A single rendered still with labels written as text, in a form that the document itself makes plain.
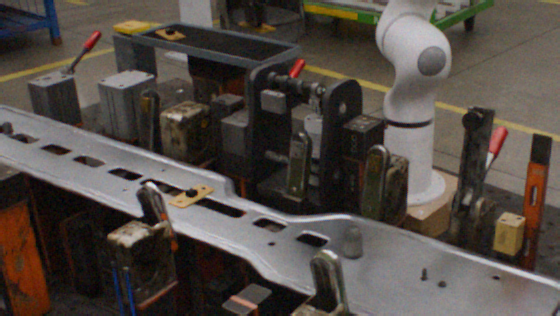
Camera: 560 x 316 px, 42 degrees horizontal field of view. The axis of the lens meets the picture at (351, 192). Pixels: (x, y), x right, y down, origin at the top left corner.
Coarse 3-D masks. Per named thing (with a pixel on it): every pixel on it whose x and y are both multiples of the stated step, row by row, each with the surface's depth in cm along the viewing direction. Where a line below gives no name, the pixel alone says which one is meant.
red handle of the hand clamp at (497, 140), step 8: (496, 128) 120; (504, 128) 120; (496, 136) 119; (504, 136) 120; (496, 144) 119; (488, 152) 119; (496, 152) 118; (488, 160) 118; (488, 168) 117; (472, 192) 116; (464, 200) 115
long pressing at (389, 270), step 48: (0, 144) 150; (48, 144) 151; (96, 144) 150; (96, 192) 132; (240, 240) 117; (288, 240) 117; (336, 240) 117; (384, 240) 117; (432, 240) 117; (288, 288) 107; (384, 288) 106; (432, 288) 106; (480, 288) 106; (528, 288) 106
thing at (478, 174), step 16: (480, 112) 110; (480, 128) 111; (464, 144) 112; (480, 144) 111; (464, 160) 113; (480, 160) 111; (464, 176) 114; (480, 176) 112; (464, 192) 116; (480, 192) 114
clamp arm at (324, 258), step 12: (324, 252) 93; (312, 264) 93; (324, 264) 92; (336, 264) 92; (312, 276) 95; (324, 276) 93; (336, 276) 93; (324, 288) 95; (336, 288) 94; (324, 300) 97; (336, 300) 95; (348, 312) 98
